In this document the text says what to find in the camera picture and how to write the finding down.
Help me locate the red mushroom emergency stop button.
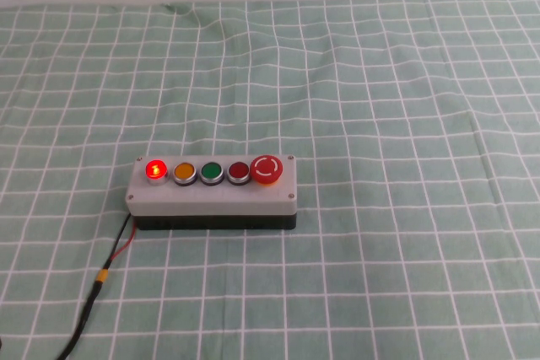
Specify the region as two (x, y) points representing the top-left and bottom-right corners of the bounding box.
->
(250, 154), (283, 188)

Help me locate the red flat push button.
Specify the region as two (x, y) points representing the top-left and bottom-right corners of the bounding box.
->
(226, 161), (251, 186)

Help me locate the green round push button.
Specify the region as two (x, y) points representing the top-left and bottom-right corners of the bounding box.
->
(199, 161), (224, 186)

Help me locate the grey black button control box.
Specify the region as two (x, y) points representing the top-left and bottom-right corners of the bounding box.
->
(125, 153), (300, 232)

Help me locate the yellow round push button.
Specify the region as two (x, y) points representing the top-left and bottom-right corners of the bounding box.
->
(172, 162), (197, 187)

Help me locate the green white checked tablecloth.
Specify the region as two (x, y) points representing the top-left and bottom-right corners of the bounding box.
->
(0, 0), (540, 360)

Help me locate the red indicator lamp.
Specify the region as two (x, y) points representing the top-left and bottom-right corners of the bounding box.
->
(144, 159), (170, 187)

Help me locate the thin red wire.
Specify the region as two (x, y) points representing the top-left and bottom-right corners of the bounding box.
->
(110, 223), (138, 261)

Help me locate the black cable with yellow connector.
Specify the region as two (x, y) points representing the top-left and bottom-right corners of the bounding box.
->
(53, 212), (132, 360)

